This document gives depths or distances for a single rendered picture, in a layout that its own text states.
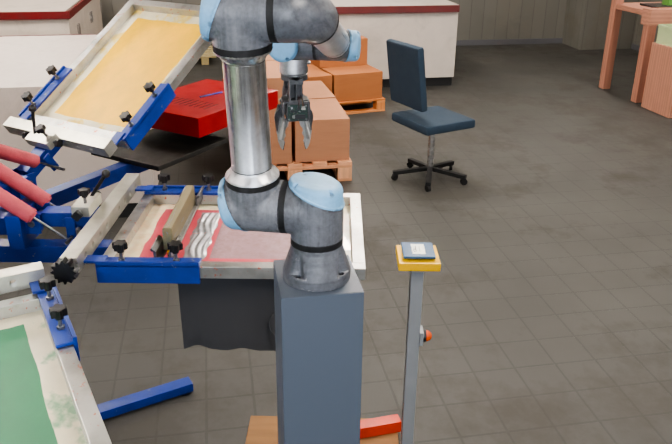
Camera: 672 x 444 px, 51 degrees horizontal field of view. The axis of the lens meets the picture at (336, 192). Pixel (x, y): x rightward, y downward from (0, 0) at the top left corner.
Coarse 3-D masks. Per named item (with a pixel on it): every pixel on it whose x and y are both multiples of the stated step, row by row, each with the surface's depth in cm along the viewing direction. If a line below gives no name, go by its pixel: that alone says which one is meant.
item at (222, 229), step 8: (168, 216) 248; (200, 216) 248; (160, 224) 241; (192, 224) 242; (224, 224) 242; (160, 232) 236; (216, 232) 236; (224, 232) 236; (232, 232) 236; (240, 232) 236; (248, 232) 236; (256, 232) 236; (264, 232) 236
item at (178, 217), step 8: (184, 192) 241; (192, 192) 244; (184, 200) 234; (192, 200) 244; (176, 208) 228; (184, 208) 232; (176, 216) 222; (184, 216) 232; (168, 224) 216; (176, 224) 220; (184, 224) 232; (168, 232) 215; (176, 232) 221; (168, 240) 216
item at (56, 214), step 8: (48, 208) 232; (56, 208) 232; (64, 208) 232; (48, 216) 229; (56, 216) 229; (64, 216) 229; (48, 224) 230; (56, 224) 230; (64, 224) 230; (80, 224) 230
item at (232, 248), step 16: (224, 240) 230; (240, 240) 230; (256, 240) 231; (272, 240) 231; (288, 240) 231; (144, 256) 219; (208, 256) 220; (224, 256) 220; (240, 256) 220; (256, 256) 220; (272, 256) 220
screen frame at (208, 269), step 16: (144, 208) 245; (352, 208) 247; (128, 224) 233; (352, 224) 235; (128, 240) 226; (352, 240) 223; (112, 256) 212; (352, 256) 213; (208, 272) 207; (224, 272) 207; (240, 272) 207; (256, 272) 207; (272, 272) 207
